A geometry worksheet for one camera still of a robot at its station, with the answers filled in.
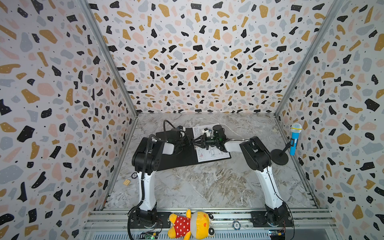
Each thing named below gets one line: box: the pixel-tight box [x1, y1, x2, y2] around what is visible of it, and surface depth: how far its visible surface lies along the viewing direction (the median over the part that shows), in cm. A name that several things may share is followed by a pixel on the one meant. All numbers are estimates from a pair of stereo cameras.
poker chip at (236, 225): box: [232, 220, 241, 231], surface depth 74 cm
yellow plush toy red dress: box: [167, 209, 215, 240], surface depth 68 cm
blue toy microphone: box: [290, 123, 303, 156], surface depth 81 cm
